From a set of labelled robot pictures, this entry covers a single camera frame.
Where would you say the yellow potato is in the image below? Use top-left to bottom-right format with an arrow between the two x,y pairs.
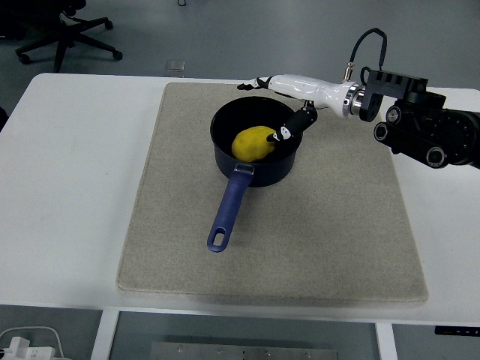
231,126 -> 278,164

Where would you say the black office chair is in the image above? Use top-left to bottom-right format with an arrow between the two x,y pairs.
0,0 -> 124,74

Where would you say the grey felt mat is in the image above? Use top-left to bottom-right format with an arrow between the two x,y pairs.
116,82 -> 429,303

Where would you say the grey metal plate with screws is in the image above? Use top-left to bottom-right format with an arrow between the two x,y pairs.
151,340 -> 338,360

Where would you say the white power adapter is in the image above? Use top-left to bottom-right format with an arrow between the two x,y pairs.
0,336 -> 57,360

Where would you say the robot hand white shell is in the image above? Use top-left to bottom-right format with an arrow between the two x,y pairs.
235,73 -> 356,143

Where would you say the black table control panel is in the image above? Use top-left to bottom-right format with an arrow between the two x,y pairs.
434,325 -> 480,336

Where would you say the white table leg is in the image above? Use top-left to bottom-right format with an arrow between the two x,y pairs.
374,321 -> 398,360
88,310 -> 121,360

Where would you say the blue pot with handle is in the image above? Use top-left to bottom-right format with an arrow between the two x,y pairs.
205,96 -> 304,255

